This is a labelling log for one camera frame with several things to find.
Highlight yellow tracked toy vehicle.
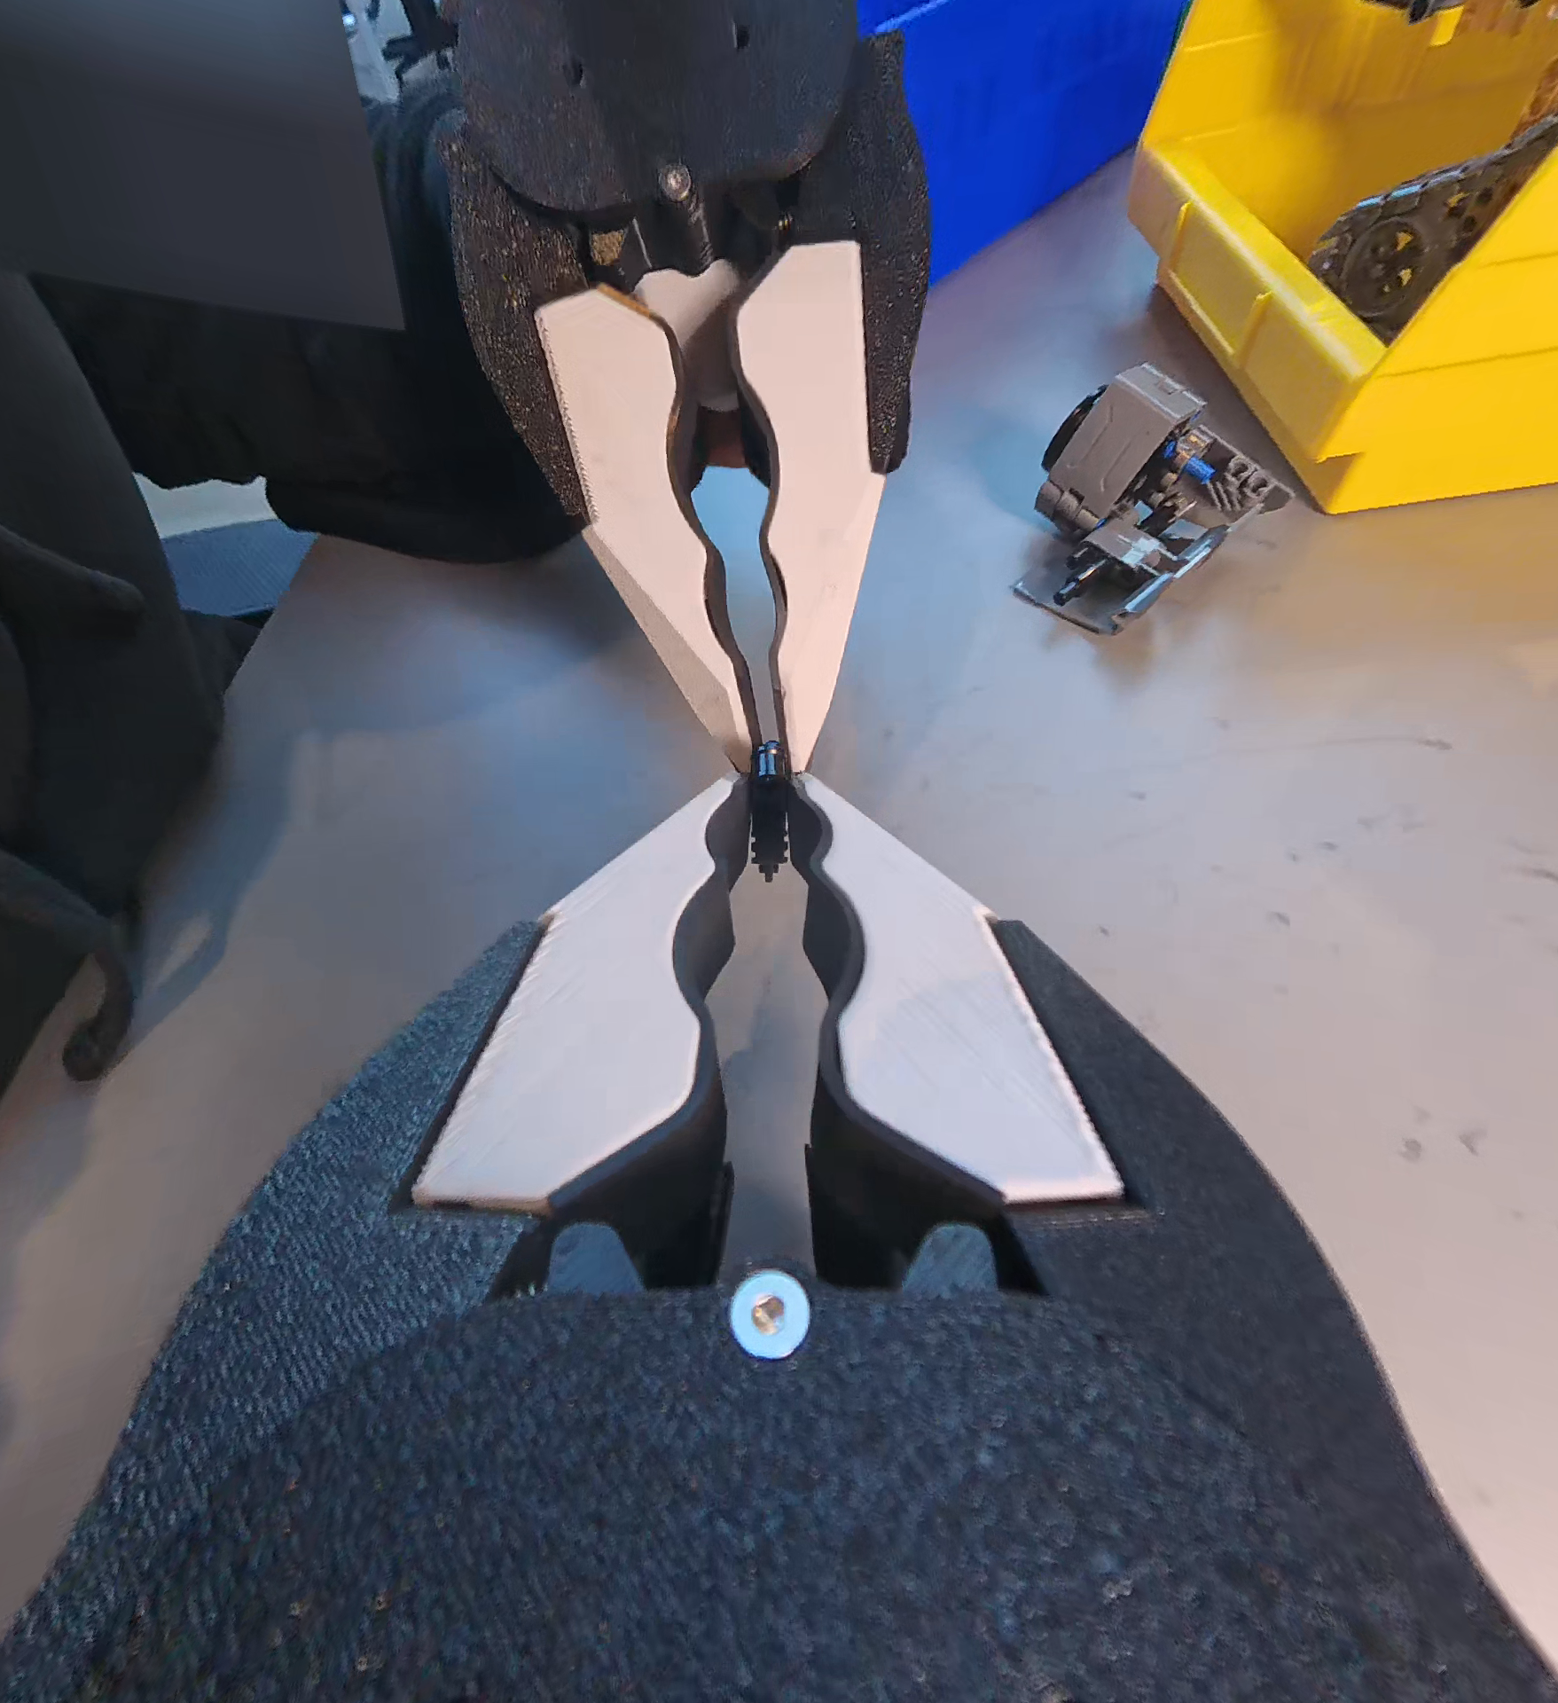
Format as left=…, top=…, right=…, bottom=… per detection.
left=1305, top=0, right=1558, bottom=349

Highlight grey toy brick assembly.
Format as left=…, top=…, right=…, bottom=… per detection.
left=1011, top=359, right=1297, bottom=638

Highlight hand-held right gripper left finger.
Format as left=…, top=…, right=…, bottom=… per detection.
left=411, top=779, right=745, bottom=1218

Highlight person's left forearm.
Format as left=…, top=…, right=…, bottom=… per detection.
left=35, top=80, right=587, bottom=564

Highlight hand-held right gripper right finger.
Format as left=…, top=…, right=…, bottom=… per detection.
left=790, top=779, right=1130, bottom=1208

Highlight grey desk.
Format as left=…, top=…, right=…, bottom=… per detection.
left=0, top=133, right=1558, bottom=1703

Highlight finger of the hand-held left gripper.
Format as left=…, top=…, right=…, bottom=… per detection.
left=534, top=283, right=766, bottom=779
left=732, top=236, right=887, bottom=779

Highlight blue plastic bin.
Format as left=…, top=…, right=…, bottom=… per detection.
left=855, top=0, right=1188, bottom=287

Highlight yellow plastic bin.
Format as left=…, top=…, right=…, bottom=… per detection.
left=1130, top=0, right=1558, bottom=518

